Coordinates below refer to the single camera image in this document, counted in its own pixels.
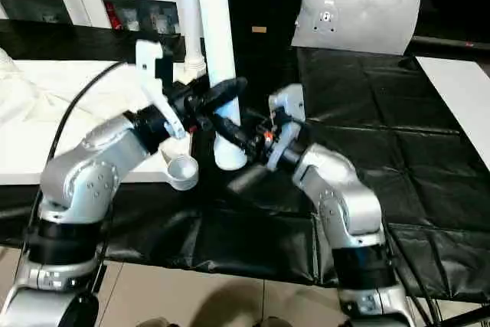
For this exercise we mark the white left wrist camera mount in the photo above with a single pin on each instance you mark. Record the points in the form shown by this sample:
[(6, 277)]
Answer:
[(149, 63)]

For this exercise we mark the black mat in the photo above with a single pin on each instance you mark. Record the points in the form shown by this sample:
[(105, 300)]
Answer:
[(383, 131)]

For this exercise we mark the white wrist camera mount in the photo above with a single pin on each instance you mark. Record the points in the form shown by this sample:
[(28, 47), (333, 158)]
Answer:
[(149, 63), (289, 108)]

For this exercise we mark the dark robot leg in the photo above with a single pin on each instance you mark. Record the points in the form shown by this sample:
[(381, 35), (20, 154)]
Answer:
[(153, 322), (277, 322)]

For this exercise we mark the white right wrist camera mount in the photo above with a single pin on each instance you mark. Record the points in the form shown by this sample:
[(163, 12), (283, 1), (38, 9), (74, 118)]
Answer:
[(289, 108)]

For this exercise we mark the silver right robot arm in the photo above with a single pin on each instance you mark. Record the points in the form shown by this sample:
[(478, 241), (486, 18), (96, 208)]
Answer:
[(337, 197)]

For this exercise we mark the dark right robot leg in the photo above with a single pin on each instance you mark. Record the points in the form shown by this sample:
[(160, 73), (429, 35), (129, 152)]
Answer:
[(277, 322)]

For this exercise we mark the white plastic table top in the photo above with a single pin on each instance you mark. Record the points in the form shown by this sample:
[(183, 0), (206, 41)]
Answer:
[(95, 86)]

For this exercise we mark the white flat panel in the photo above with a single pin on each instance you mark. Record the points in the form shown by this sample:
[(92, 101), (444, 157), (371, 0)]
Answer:
[(459, 93)]

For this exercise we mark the dark left robot leg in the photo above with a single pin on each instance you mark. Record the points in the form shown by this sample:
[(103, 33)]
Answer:
[(153, 322)]

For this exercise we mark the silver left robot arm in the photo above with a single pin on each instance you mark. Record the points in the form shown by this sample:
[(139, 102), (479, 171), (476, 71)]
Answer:
[(88, 174)]

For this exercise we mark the black metal stand pole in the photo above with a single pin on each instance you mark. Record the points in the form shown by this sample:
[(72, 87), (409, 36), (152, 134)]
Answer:
[(467, 315)]

